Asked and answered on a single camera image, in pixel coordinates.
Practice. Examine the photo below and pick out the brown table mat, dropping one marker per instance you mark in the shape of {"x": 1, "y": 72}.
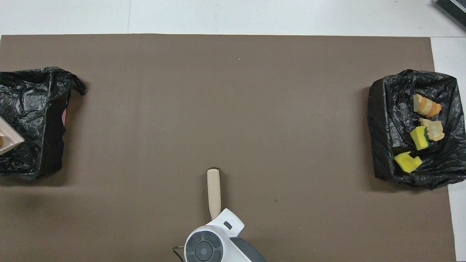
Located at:
{"x": 182, "y": 109}

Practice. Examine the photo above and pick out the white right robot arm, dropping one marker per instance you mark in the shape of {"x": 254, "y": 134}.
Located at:
{"x": 218, "y": 240}

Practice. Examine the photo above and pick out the yellow sponge with green pad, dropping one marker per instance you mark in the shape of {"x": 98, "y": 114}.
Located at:
{"x": 418, "y": 138}

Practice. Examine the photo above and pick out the beige plastic dustpan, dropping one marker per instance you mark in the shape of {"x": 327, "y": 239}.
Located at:
{"x": 11, "y": 140}

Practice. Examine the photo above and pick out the large striped croissant piece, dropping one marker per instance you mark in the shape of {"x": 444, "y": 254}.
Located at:
{"x": 426, "y": 106}

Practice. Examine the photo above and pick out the beige hand brush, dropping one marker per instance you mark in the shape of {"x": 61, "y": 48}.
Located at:
{"x": 213, "y": 193}

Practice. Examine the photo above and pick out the dark ribbed device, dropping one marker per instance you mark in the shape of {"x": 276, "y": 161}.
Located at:
{"x": 455, "y": 9}

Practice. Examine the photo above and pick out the black bag lined bin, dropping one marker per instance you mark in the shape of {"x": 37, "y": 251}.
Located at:
{"x": 386, "y": 127}
{"x": 29, "y": 94}

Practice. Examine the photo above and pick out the small flaky croissant piece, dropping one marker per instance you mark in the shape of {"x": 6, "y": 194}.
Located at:
{"x": 434, "y": 130}

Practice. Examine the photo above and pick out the yellow sponge piece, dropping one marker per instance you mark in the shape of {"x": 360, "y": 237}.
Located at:
{"x": 407, "y": 162}

